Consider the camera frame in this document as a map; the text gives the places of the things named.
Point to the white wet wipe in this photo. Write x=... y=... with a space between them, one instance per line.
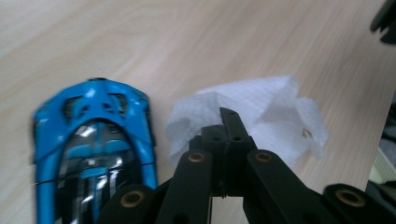
x=264 y=99

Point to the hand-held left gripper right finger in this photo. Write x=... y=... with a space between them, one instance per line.
x=267 y=186

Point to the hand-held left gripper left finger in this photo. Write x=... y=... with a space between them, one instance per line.
x=199 y=180

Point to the blue toy car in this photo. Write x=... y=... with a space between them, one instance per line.
x=93 y=149

